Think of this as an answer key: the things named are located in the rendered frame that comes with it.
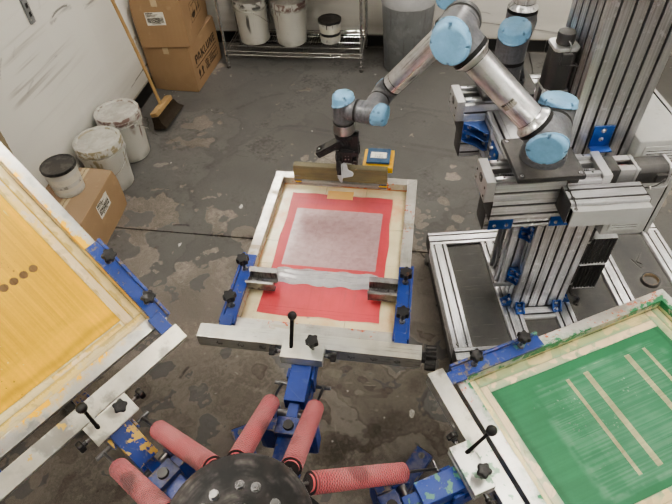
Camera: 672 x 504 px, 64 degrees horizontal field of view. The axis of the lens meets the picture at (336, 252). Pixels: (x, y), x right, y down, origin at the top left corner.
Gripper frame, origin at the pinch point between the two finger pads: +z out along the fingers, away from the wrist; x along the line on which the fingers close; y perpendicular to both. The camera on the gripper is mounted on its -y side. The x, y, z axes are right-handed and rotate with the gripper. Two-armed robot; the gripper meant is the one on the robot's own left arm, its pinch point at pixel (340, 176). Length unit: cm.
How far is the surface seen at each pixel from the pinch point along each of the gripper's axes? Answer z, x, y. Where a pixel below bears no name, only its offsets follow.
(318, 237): 14.0, -19.7, -6.1
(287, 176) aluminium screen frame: 10.4, 10.2, -24.0
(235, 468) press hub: -21, -120, -3
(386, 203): 14.1, 1.8, 17.7
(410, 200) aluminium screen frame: 10.6, 0.7, 27.0
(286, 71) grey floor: 109, 270, -92
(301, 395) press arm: 5, -89, 2
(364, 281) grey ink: 13.7, -39.3, 13.6
